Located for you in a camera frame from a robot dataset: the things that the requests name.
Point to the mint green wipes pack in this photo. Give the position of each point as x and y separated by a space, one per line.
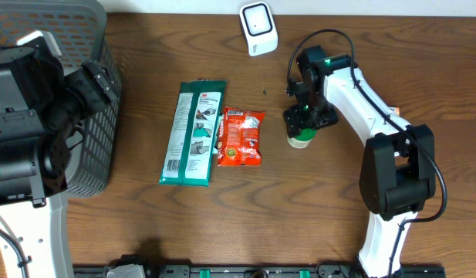
217 132

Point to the red snack bag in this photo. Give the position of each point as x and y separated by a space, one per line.
239 138

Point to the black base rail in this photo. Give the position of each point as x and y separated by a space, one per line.
134 266

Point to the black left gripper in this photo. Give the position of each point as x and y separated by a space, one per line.
98 82

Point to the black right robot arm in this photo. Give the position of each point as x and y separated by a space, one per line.
398 173

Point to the grey plastic shopping basket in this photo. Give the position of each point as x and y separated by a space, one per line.
78 27

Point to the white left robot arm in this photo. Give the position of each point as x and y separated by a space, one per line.
41 107

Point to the small orange box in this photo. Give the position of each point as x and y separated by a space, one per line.
395 110

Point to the white barcode scanner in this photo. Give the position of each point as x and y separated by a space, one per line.
259 29

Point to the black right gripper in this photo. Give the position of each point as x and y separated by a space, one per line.
295 121

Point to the green lid spice jar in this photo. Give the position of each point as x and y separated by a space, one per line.
303 139

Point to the green white package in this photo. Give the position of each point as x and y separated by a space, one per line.
193 134

